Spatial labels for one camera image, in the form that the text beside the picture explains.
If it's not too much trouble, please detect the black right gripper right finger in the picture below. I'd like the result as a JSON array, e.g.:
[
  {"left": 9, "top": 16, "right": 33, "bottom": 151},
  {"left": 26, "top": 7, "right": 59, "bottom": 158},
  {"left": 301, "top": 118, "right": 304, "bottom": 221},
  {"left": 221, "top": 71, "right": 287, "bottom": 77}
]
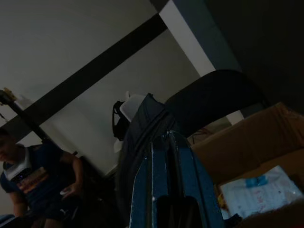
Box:
[{"left": 170, "top": 132, "right": 225, "bottom": 228}]

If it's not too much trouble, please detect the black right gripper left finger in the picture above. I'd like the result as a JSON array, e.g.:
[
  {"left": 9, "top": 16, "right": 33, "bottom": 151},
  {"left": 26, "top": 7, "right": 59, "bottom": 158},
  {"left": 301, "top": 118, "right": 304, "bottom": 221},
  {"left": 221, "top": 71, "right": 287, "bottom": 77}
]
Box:
[{"left": 129, "top": 132, "right": 170, "bottom": 228}]

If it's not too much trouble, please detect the dark cloth bag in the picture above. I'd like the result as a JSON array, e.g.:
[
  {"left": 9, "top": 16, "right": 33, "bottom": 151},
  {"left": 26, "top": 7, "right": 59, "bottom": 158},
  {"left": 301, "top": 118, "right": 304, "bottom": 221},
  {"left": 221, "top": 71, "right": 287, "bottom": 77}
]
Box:
[{"left": 115, "top": 93, "right": 183, "bottom": 198}]

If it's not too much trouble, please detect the brown cardboard box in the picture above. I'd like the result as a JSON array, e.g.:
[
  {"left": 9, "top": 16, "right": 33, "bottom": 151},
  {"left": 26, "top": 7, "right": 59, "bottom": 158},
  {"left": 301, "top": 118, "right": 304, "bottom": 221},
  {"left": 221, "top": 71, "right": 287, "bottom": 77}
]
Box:
[{"left": 189, "top": 102, "right": 304, "bottom": 228}]

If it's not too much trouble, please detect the white plastic packet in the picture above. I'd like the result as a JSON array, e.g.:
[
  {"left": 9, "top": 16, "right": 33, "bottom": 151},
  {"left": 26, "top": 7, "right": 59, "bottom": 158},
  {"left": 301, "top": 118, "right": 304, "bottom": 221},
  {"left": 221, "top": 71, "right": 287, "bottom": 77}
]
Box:
[{"left": 218, "top": 165, "right": 304, "bottom": 219}]

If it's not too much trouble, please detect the white plastic container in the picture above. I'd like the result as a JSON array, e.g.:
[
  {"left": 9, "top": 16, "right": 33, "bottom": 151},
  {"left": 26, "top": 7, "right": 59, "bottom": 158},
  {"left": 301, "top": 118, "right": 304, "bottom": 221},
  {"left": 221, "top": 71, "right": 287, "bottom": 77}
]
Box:
[{"left": 119, "top": 91, "right": 148, "bottom": 122}]

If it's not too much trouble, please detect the black chair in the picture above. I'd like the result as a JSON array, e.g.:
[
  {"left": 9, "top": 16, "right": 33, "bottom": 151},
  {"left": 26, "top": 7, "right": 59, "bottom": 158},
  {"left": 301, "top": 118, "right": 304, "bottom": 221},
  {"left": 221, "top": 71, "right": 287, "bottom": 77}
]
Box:
[{"left": 163, "top": 68, "right": 271, "bottom": 138}]

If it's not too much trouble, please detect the person in blue shirt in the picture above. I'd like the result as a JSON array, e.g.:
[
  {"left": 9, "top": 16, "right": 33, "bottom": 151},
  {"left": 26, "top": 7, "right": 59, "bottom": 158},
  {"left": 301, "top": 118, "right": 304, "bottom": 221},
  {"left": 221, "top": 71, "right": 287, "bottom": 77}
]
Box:
[{"left": 0, "top": 128, "right": 84, "bottom": 228}]

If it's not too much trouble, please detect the black strap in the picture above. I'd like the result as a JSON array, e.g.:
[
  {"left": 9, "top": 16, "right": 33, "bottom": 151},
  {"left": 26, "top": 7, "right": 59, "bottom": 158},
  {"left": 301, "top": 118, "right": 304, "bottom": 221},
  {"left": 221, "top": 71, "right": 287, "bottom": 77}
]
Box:
[{"left": 112, "top": 100, "right": 130, "bottom": 141}]

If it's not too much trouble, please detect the black wall beam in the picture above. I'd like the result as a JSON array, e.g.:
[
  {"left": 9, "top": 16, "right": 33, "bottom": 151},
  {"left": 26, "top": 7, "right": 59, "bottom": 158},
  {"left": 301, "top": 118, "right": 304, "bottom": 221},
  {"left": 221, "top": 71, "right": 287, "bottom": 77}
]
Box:
[{"left": 0, "top": 13, "right": 168, "bottom": 138}]

